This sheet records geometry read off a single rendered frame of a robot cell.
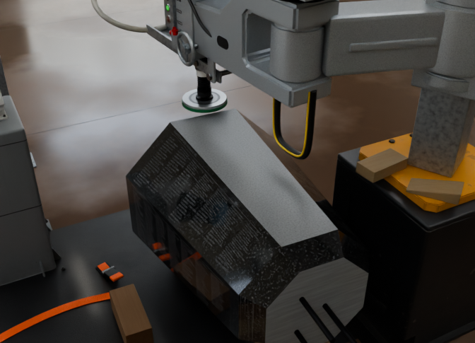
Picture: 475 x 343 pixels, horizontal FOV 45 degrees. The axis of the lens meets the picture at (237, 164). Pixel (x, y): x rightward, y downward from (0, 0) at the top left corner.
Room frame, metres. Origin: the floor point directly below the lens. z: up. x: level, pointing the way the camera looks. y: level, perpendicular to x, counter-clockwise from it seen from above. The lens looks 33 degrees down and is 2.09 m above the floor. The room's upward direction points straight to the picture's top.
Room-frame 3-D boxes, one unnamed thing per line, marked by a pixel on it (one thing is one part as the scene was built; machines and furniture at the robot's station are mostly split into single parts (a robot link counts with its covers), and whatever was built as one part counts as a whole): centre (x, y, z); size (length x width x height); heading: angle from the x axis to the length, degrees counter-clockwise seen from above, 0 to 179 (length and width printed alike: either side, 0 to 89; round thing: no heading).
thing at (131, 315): (1.85, 0.49, 0.07); 0.30 x 0.12 x 0.12; 24
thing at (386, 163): (2.01, -0.60, 0.81); 0.20 x 0.10 x 0.05; 125
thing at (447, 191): (1.85, -0.78, 0.80); 0.20 x 0.10 x 0.05; 64
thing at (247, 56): (2.16, -0.05, 1.30); 0.74 x 0.23 x 0.49; 34
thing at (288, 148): (1.95, -0.21, 1.05); 0.23 x 0.03 x 0.32; 34
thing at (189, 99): (2.50, 0.16, 0.87); 0.21 x 0.21 x 0.01
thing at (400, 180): (2.08, -0.85, 0.76); 0.49 x 0.49 x 0.05; 27
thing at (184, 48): (2.33, 0.19, 1.20); 0.15 x 0.10 x 0.15; 34
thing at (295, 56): (1.95, -0.21, 1.34); 0.19 x 0.19 x 0.20
